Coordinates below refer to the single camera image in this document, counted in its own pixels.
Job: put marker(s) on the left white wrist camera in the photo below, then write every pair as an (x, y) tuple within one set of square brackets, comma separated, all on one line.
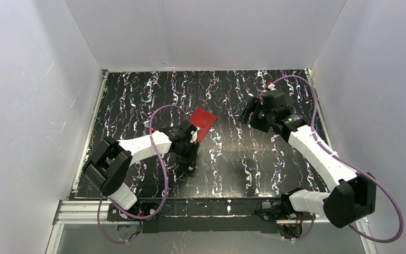
[(194, 136)]

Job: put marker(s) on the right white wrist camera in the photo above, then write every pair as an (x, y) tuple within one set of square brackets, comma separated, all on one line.
[(271, 86)]

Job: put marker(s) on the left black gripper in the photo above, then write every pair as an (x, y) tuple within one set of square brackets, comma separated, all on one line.
[(190, 154)]

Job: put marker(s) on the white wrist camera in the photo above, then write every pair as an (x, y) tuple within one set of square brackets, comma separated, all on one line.
[(194, 136), (271, 86)]

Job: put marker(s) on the red envelope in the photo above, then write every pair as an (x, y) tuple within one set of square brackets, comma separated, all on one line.
[(202, 120)]

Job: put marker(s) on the aluminium frame rail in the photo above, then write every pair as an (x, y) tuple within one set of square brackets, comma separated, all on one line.
[(105, 212)]

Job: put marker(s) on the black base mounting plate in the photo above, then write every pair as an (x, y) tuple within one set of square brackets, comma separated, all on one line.
[(265, 215)]

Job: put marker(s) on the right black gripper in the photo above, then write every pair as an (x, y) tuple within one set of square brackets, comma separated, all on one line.
[(253, 114)]

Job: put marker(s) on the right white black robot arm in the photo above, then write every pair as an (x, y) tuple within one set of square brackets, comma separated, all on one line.
[(351, 195)]

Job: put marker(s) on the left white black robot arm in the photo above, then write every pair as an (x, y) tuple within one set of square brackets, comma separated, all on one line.
[(107, 167)]

